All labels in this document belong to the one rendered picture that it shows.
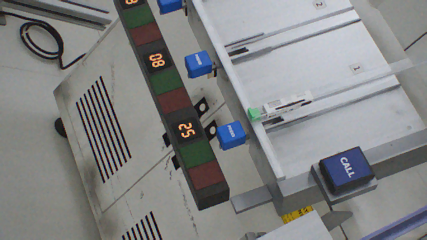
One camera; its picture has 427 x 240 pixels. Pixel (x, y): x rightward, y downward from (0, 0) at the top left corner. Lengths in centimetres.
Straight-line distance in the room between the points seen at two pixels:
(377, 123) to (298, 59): 13
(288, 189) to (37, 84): 111
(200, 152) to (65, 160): 88
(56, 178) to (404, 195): 78
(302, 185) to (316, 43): 21
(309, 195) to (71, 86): 93
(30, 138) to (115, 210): 30
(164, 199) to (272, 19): 56
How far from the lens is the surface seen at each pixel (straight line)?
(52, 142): 174
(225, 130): 86
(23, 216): 157
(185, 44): 142
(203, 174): 86
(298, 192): 83
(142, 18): 98
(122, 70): 155
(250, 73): 91
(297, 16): 97
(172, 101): 90
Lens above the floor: 114
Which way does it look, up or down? 31 degrees down
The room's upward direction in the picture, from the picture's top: 48 degrees clockwise
